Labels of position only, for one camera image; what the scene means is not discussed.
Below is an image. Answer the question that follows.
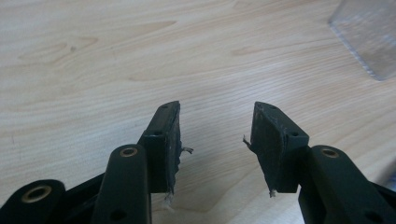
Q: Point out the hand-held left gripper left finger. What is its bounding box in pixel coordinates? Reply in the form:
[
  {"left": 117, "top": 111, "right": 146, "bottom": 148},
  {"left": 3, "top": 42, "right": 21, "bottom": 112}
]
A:
[{"left": 91, "top": 100, "right": 194, "bottom": 224}]

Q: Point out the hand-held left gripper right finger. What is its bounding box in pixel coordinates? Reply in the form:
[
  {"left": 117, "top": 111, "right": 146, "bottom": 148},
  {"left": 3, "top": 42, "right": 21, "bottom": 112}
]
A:
[{"left": 242, "top": 101, "right": 396, "bottom": 224}]

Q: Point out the clear plastic box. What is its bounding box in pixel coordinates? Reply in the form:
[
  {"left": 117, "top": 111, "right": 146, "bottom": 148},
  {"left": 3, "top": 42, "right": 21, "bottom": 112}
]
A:
[{"left": 327, "top": 0, "right": 396, "bottom": 82}]

